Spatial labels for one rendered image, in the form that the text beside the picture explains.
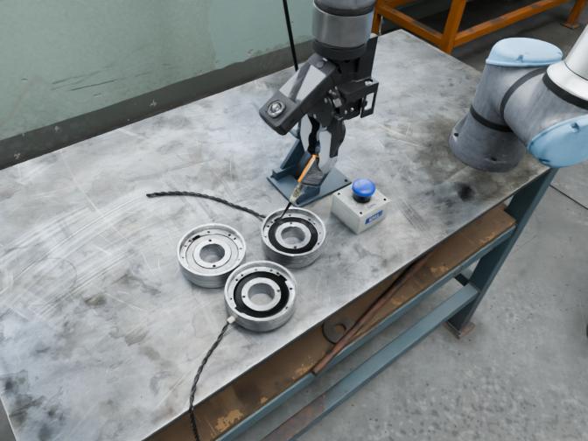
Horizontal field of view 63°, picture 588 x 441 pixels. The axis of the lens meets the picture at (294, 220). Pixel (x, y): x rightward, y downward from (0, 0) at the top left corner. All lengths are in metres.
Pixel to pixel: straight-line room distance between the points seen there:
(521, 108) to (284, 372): 0.63
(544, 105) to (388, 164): 0.30
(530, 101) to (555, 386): 1.10
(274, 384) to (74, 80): 1.72
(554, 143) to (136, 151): 0.74
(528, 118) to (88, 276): 0.74
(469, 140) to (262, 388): 0.62
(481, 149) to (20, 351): 0.85
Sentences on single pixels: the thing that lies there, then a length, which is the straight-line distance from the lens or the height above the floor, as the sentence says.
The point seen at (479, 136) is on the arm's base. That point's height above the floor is 0.86.
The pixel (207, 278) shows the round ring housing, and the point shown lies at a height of 0.83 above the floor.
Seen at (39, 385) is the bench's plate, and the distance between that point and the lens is 0.74.
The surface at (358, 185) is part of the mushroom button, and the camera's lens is 0.82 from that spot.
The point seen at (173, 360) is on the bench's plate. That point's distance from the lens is 0.71.
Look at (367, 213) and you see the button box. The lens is 0.82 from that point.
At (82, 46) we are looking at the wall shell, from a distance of 2.29.
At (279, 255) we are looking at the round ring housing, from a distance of 0.75.
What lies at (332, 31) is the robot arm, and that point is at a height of 1.15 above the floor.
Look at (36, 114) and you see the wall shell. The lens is 2.36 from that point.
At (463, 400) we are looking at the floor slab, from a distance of 1.65.
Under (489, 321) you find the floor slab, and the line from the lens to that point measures 1.83.
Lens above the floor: 1.42
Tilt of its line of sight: 47 degrees down
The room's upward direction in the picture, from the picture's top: 4 degrees clockwise
